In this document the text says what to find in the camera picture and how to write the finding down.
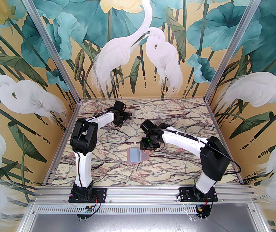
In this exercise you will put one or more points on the pink leather card holder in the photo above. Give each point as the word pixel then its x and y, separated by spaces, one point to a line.
pixel 138 157

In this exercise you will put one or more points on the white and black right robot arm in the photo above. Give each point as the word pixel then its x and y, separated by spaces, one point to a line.
pixel 184 140

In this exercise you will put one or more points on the perforated metal tray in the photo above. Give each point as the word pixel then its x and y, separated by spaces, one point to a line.
pixel 140 209

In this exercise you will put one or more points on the grey metal base panel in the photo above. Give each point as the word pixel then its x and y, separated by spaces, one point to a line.
pixel 140 223

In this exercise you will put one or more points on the small green circuit board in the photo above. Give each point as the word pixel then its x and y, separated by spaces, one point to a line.
pixel 88 209

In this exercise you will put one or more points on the thin aluminium table rail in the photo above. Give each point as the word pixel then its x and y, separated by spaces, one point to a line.
pixel 142 99

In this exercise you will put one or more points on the wide aluminium frame rail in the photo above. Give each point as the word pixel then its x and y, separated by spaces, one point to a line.
pixel 140 194

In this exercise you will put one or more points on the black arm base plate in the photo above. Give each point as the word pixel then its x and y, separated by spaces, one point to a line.
pixel 101 193
pixel 185 194

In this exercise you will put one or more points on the aluminium table side rail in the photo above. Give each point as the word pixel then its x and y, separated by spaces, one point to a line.
pixel 221 134
pixel 48 177

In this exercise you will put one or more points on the aluminium frame post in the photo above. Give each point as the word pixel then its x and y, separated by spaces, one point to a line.
pixel 50 42
pixel 234 42

